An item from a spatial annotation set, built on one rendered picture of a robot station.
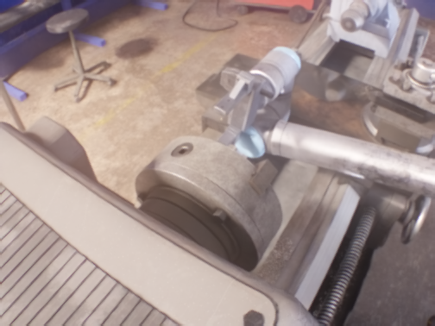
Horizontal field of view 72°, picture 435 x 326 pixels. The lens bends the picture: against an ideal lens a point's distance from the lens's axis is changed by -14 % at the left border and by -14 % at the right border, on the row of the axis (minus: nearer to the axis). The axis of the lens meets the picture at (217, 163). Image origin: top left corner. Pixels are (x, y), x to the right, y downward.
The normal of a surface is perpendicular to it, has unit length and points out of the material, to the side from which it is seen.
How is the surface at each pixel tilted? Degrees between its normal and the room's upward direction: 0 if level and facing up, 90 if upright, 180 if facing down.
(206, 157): 1
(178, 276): 0
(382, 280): 0
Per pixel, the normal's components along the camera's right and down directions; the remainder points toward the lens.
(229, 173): 0.28, -0.49
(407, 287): -0.01, -0.67
